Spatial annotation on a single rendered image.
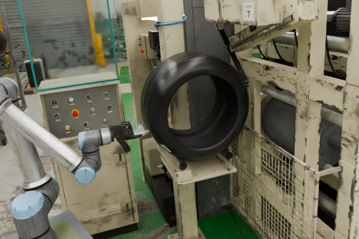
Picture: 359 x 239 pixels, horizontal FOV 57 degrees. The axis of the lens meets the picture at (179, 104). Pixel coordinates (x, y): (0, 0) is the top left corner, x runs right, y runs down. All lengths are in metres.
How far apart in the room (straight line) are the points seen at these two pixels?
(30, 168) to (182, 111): 0.94
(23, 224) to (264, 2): 1.51
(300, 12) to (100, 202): 1.95
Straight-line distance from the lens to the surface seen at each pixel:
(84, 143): 1.76
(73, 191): 2.62
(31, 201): 1.80
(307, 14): 1.55
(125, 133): 1.77
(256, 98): 2.27
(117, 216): 2.77
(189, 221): 2.53
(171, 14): 2.01
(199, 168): 2.01
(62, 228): 2.03
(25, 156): 1.87
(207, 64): 1.71
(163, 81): 1.67
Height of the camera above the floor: 1.77
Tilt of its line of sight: 18 degrees down
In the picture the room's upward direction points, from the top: 5 degrees counter-clockwise
